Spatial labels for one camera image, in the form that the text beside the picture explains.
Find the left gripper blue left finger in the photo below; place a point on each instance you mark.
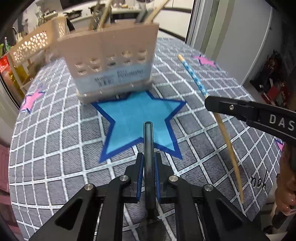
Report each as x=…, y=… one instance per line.
x=96, y=213

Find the right hand pink nails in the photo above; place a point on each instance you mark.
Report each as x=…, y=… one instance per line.
x=285, y=192

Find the beige utensil holder caddy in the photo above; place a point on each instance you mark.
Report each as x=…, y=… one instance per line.
x=112, y=61

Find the bamboo chopstick in holder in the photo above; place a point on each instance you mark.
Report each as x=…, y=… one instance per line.
x=155, y=12
x=104, y=16

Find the blue patterned bamboo chopstick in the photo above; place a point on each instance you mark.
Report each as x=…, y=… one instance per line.
x=215, y=129

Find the beige perforated storage rack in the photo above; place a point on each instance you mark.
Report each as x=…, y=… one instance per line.
x=29, y=55

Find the black spoon in holder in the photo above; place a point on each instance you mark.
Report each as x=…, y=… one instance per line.
x=95, y=16

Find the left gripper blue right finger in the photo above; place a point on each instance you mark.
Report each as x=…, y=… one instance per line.
x=201, y=213

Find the dark chopstick in holder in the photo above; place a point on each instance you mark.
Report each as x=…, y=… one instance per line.
x=141, y=15

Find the black plastic spoon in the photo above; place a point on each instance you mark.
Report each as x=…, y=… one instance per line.
x=150, y=228

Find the pink plastic stool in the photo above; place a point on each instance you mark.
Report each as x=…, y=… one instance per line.
x=4, y=170

